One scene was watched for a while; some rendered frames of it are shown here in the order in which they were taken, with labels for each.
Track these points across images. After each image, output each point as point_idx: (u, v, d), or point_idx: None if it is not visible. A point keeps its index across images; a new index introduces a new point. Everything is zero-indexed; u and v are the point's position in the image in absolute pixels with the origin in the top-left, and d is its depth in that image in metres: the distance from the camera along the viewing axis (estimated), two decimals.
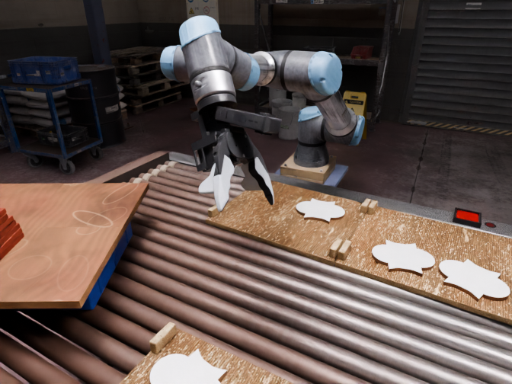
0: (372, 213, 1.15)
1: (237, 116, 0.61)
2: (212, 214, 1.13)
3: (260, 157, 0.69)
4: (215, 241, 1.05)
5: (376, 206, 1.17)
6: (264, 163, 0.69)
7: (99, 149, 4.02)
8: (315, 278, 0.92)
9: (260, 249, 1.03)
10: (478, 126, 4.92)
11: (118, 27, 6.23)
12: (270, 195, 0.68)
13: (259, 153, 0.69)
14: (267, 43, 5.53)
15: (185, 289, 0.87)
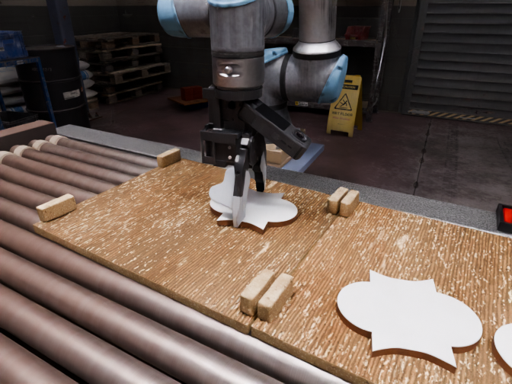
0: (348, 214, 0.61)
1: (268, 129, 0.53)
2: (46, 216, 0.60)
3: (265, 150, 0.64)
4: (25, 270, 0.52)
5: (356, 200, 0.64)
6: (266, 156, 0.65)
7: None
8: (198, 370, 0.38)
9: (112, 288, 0.50)
10: (488, 116, 4.39)
11: (92, 10, 5.70)
12: (261, 189, 0.67)
13: (265, 146, 0.64)
14: None
15: None
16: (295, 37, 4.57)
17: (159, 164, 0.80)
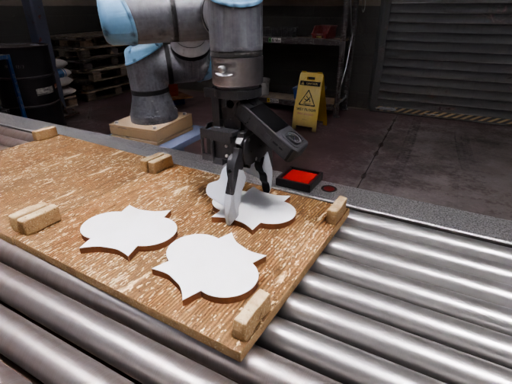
0: (154, 171, 0.77)
1: (260, 129, 0.53)
2: None
3: (270, 151, 0.63)
4: None
5: (167, 161, 0.79)
6: (271, 157, 0.64)
7: None
8: None
9: None
10: (451, 112, 4.54)
11: (73, 10, 5.85)
12: (267, 189, 0.66)
13: None
14: None
15: None
16: (265, 36, 4.73)
17: (34, 138, 0.96)
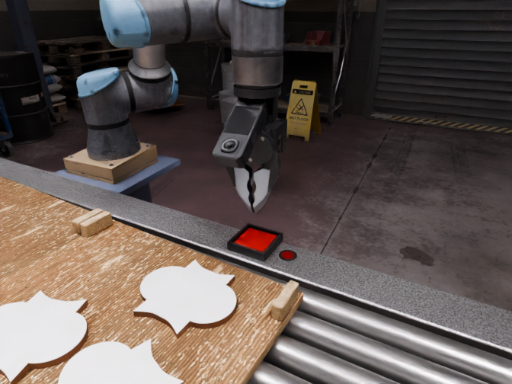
0: (87, 235, 0.67)
1: (227, 126, 0.55)
2: None
3: (274, 175, 0.58)
4: None
5: (104, 221, 0.69)
6: (273, 182, 0.59)
7: (8, 145, 3.54)
8: None
9: None
10: (447, 120, 4.44)
11: (64, 14, 5.75)
12: (253, 203, 0.63)
13: (276, 171, 0.58)
14: None
15: None
16: None
17: None
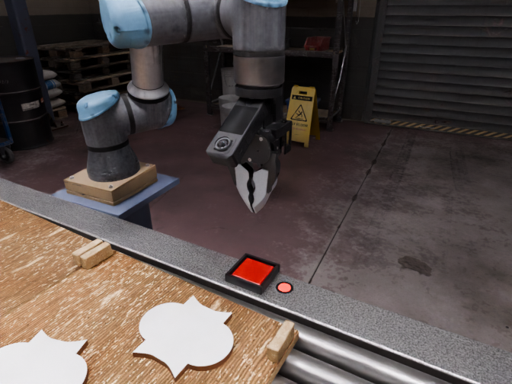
0: (87, 267, 0.68)
1: (225, 125, 0.55)
2: None
3: (273, 176, 0.58)
4: None
5: (104, 252, 0.70)
6: (270, 183, 0.59)
7: (8, 151, 3.55)
8: None
9: None
10: (446, 125, 4.45)
11: (64, 18, 5.76)
12: (253, 203, 0.63)
13: (274, 172, 0.58)
14: None
15: None
16: None
17: None
